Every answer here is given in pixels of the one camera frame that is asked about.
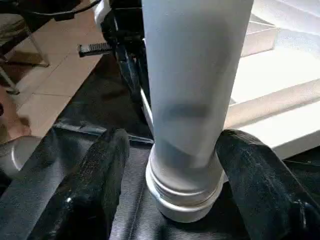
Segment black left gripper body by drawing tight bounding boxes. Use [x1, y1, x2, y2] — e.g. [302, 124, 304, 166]
[102, 0, 151, 103]

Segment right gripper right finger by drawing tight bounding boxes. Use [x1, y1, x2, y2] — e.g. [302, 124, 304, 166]
[215, 129, 320, 240]

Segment black work mat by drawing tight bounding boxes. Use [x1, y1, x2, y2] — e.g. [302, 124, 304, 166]
[0, 52, 320, 240]

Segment white plastic table top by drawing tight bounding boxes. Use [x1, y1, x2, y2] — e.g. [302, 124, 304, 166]
[222, 0, 320, 161]

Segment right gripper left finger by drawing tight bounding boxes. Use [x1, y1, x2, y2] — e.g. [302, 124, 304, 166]
[27, 127, 131, 240]

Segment white plastic table leg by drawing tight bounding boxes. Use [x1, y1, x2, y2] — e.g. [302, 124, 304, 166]
[141, 0, 255, 224]

